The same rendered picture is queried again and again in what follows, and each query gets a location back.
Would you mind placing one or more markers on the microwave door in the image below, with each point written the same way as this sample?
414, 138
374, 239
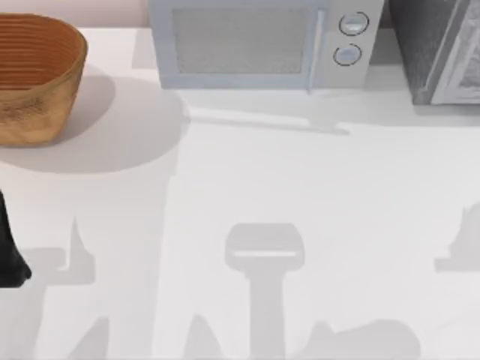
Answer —
240, 41

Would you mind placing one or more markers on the microwave knob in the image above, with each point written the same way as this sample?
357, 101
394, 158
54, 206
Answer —
353, 23
347, 54

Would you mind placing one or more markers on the pale microwave oven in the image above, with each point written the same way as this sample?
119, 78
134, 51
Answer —
371, 45

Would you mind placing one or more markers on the brown woven basket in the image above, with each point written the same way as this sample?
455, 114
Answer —
37, 93

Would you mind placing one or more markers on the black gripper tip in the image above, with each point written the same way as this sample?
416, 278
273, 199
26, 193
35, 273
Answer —
9, 258

